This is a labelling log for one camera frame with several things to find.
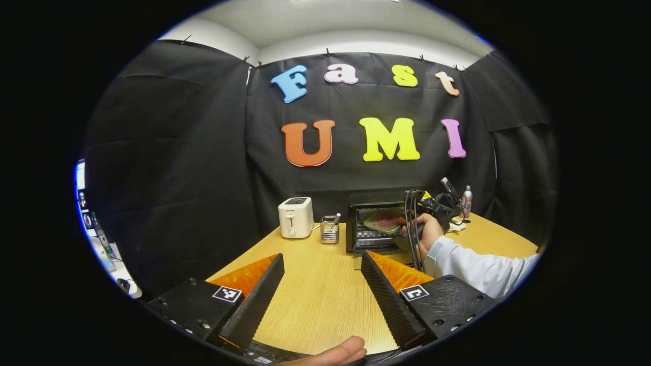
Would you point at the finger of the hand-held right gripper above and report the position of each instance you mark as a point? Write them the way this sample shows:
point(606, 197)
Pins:
point(403, 221)

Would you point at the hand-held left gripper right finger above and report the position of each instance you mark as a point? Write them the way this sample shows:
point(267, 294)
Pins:
point(389, 300)

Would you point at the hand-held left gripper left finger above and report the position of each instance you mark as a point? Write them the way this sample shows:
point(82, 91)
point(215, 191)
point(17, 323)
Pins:
point(257, 300)

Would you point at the pink food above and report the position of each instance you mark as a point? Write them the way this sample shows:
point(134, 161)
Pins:
point(386, 221)

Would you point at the white divided dish with snacks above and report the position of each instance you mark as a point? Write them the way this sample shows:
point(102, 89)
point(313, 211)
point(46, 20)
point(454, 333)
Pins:
point(456, 227)

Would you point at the silver drink bottle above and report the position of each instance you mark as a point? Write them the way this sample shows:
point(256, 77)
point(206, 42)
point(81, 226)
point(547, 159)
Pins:
point(467, 202)

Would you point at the white toaster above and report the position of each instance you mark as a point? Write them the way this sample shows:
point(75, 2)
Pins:
point(296, 217)

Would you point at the white side desk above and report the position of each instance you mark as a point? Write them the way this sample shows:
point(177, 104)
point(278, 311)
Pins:
point(114, 267)

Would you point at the black backdrop cloth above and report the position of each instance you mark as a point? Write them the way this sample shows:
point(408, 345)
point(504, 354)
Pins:
point(193, 152)

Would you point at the computer monitor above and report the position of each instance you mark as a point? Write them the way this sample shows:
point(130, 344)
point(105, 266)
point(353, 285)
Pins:
point(80, 175)

